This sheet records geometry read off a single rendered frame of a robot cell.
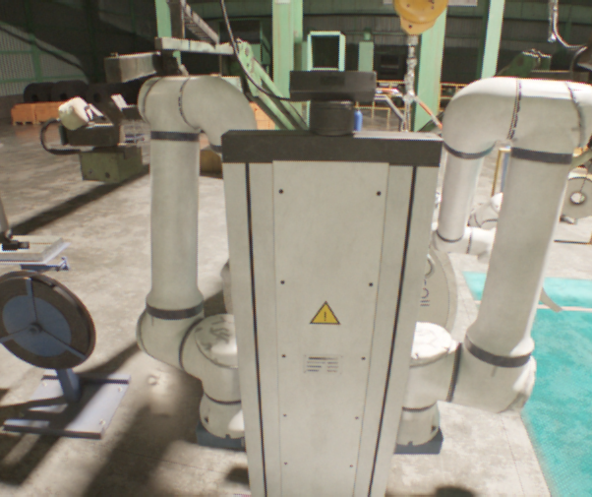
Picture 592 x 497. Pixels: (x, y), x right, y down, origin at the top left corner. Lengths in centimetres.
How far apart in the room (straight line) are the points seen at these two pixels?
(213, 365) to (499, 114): 80
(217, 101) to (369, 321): 54
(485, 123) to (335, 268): 39
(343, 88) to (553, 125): 40
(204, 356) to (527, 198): 78
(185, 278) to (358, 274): 49
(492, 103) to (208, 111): 56
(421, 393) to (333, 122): 67
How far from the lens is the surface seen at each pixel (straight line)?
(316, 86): 63
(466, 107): 84
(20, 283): 240
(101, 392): 291
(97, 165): 179
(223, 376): 100
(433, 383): 100
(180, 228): 99
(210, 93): 90
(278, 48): 649
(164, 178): 97
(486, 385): 100
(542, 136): 84
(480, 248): 132
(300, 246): 68
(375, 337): 77
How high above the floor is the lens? 187
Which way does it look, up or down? 25 degrees down
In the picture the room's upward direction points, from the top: straight up
